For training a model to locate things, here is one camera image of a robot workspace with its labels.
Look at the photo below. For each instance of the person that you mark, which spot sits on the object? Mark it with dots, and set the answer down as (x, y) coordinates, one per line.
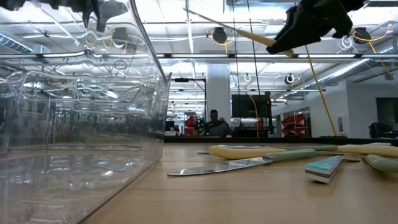
(217, 127)

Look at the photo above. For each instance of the white square column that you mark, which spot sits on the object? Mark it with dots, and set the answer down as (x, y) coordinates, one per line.
(218, 90)

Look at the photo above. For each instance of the clear plastic tray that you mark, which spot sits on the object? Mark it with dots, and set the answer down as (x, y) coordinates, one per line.
(77, 174)

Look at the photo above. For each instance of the white wall notice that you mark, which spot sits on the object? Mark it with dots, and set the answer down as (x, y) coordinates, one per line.
(340, 124)

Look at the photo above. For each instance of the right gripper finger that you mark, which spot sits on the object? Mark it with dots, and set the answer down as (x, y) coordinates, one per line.
(304, 28)

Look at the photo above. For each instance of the black monitor screen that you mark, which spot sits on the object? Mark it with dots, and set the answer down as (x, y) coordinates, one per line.
(245, 105)

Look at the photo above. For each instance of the black background gantry frame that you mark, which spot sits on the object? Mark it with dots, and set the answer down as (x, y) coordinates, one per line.
(182, 80)

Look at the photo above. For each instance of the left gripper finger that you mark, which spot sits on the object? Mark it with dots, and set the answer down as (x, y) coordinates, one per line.
(112, 11)

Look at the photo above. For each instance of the green-black background robot arm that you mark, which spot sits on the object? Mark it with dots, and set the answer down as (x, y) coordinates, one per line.
(200, 124)

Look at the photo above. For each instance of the black table frame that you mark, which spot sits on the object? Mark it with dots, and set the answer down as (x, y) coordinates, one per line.
(280, 140)

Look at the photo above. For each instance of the silver ceiling duct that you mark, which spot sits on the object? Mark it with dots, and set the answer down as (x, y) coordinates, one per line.
(348, 73)

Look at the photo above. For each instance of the teal-patterned spoon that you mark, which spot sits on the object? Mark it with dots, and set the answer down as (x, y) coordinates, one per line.
(323, 166)

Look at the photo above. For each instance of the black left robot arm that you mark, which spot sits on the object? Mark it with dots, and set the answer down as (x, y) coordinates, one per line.
(9, 3)

